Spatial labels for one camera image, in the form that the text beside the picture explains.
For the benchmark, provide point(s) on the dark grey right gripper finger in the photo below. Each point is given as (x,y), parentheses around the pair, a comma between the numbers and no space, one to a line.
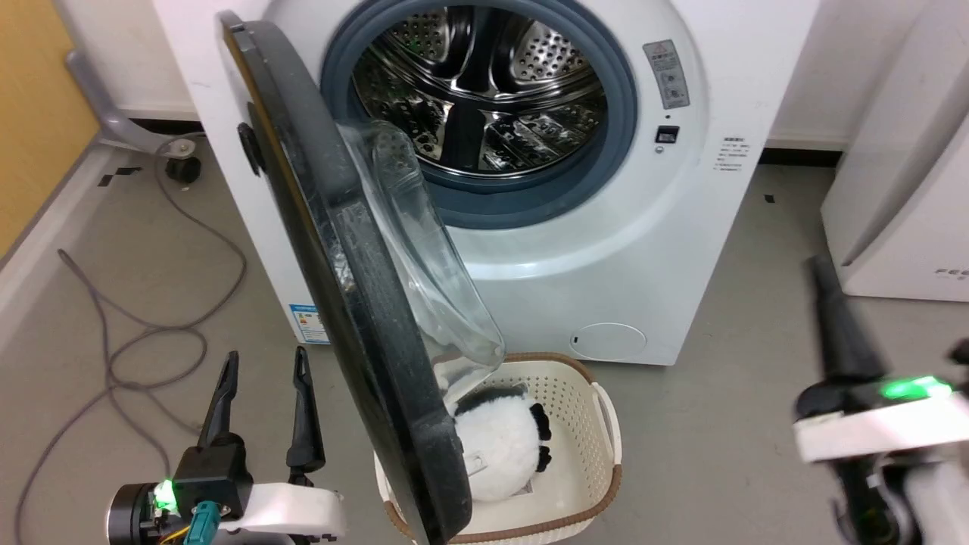
(840,325)
(961,351)

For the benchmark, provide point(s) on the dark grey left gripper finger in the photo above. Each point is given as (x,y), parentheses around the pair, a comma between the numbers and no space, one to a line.
(222,401)
(304,412)

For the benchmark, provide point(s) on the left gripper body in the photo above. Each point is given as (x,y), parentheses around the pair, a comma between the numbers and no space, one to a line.
(219,481)

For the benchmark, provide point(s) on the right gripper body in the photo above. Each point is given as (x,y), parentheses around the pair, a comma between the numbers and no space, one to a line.
(878,424)

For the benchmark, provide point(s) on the black round washer door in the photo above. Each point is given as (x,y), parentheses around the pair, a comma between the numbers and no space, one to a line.
(325,250)

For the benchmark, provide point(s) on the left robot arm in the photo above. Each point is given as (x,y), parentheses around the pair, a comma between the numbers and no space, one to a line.
(132,515)

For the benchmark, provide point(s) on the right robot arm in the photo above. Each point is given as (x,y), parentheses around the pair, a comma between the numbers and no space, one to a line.
(908,499)

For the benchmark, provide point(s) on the white front-load washing machine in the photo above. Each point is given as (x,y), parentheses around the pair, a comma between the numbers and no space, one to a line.
(606,265)

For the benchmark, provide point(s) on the black door lock slot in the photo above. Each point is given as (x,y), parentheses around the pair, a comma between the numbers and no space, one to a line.
(667,135)

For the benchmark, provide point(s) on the grey rubber door gasket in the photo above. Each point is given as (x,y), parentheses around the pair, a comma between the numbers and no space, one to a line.
(530,203)

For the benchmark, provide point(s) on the blue energy label sticker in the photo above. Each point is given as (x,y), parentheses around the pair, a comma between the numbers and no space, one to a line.
(306,324)

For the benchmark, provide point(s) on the white appliance cabinet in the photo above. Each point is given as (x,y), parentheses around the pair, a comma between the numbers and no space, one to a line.
(908,189)

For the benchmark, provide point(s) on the black and white panda plush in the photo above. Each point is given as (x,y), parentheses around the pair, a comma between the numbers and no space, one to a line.
(496,446)

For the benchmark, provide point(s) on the round drain filter cover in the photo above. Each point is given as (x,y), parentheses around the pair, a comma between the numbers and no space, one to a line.
(609,342)

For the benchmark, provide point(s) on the black caster wheel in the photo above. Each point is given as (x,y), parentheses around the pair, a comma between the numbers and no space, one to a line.
(183,169)

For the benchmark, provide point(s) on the white laundry basket brown rim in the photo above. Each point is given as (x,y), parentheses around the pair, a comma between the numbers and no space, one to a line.
(579,409)

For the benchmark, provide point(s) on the grey warning sticker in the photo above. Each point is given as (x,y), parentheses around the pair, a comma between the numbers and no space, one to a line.
(666,74)

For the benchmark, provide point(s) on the grey wheeled stand leg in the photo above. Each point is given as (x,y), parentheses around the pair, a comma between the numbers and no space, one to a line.
(106,113)

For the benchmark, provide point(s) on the steel washer drum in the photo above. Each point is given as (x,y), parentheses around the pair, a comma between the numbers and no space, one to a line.
(484,76)

